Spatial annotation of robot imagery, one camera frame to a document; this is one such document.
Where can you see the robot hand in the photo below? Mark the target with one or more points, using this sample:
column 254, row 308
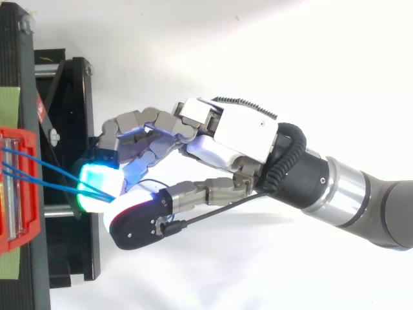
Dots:
column 238, row 129

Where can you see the red bin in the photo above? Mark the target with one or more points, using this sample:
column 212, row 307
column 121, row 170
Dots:
column 19, row 190

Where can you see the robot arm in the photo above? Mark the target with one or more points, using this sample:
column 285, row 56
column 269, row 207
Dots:
column 348, row 197

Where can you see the black stand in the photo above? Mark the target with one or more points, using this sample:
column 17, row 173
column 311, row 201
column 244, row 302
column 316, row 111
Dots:
column 67, row 161

